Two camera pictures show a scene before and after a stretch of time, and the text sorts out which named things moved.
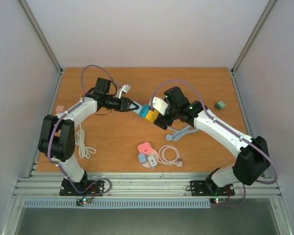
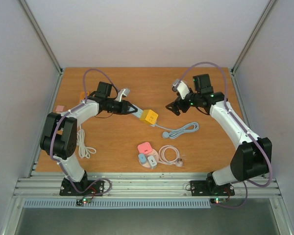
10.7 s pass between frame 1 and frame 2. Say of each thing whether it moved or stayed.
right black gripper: moved
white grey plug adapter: stayed
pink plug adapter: stayed
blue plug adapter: stayed
